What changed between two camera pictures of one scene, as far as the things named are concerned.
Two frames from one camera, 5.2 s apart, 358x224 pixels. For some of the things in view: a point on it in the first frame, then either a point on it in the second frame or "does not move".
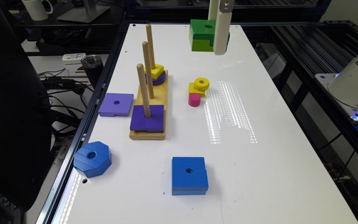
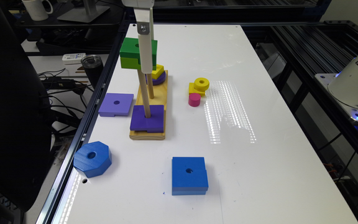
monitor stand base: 86,14 does not move
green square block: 202,35 → 130,55
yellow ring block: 199,86 does not move
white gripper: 223,27 → 145,29
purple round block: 159,80 does not move
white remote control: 73,58 does not move
